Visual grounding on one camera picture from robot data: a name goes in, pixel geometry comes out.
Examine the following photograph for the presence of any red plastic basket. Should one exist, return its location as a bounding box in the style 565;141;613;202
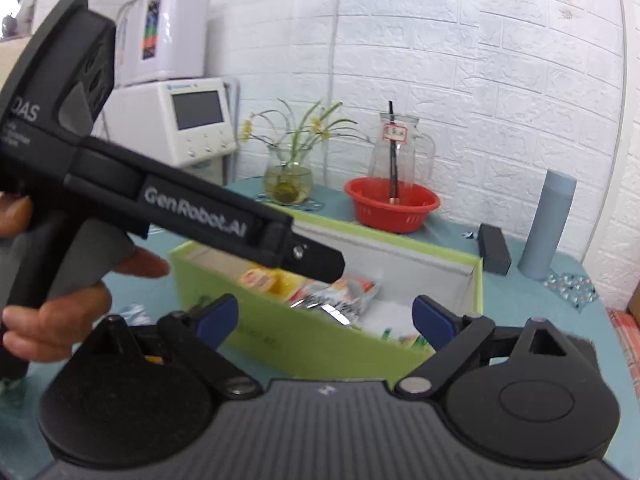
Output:
344;177;442;234

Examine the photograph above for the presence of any glass vase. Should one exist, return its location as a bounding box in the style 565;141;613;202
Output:
265;145;315;206

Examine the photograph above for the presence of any black straw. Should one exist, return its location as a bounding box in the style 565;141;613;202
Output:
387;101;402;206

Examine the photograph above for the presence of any white device with screen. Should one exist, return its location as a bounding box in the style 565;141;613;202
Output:
102;77;239;166

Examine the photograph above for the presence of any glass pitcher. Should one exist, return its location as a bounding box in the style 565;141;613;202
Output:
367;112;437;202

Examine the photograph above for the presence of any pile of snack packets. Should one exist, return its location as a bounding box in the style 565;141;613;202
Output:
240;267;426;348

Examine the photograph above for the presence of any small black box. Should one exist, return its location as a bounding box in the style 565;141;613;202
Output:
477;223;512;276

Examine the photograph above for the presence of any white appliance with colourful label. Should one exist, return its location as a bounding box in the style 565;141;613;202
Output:
114;0;211;87

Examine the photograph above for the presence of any grey-blue cylinder bottle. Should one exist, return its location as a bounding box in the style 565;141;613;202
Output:
518;169;577;281

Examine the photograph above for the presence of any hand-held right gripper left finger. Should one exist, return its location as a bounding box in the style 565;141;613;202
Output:
92;294;263;398

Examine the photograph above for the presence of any yellow flower plant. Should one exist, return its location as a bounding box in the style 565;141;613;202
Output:
240;100;359;167

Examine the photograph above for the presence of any pink patterned cloth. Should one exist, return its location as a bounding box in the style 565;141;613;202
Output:
607;307;640;361

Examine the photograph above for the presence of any white wall pipe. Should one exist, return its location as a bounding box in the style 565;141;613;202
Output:
606;0;632;261

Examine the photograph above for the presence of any blue patterned coaster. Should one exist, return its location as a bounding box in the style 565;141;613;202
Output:
256;191;326;210

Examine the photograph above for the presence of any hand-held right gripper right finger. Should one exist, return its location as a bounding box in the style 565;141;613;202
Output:
394;296;593;403

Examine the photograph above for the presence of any white wall cable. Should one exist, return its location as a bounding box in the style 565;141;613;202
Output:
320;0;347;186

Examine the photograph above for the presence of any green cardboard box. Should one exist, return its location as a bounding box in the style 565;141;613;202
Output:
167;205;485;382

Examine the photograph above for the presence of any person's left hand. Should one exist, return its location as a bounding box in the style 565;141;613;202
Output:
0;194;172;362

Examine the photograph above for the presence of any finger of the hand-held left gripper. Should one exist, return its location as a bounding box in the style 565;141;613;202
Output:
262;220;347;285

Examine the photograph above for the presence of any pile of shiny wrapped candies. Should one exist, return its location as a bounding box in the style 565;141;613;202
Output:
542;269;599;314

